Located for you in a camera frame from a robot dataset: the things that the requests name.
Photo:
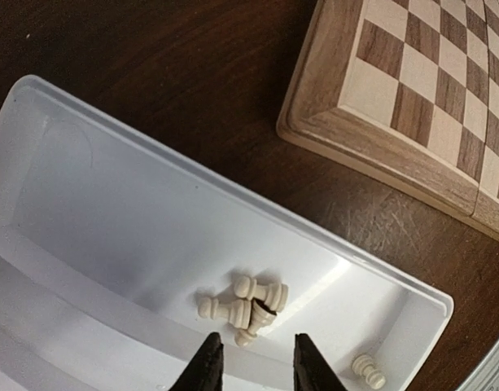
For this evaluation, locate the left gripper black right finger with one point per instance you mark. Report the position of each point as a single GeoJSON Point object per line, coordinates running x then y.
{"type": "Point", "coordinates": [311, 370]}

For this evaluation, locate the white plastic compartment tray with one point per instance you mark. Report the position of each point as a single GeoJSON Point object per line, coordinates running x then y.
{"type": "Point", "coordinates": [108, 239]}

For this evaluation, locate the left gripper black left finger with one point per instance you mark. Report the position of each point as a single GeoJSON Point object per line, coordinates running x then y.
{"type": "Point", "coordinates": [204, 372]}

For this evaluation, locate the wooden chess board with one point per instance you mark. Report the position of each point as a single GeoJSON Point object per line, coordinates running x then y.
{"type": "Point", "coordinates": [406, 92]}

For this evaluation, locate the pile of light chess pieces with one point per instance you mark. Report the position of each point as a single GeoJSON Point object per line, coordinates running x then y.
{"type": "Point", "coordinates": [256, 306]}

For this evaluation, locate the light pawn tray corner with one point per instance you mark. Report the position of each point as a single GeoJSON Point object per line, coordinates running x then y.
{"type": "Point", "coordinates": [365, 367]}

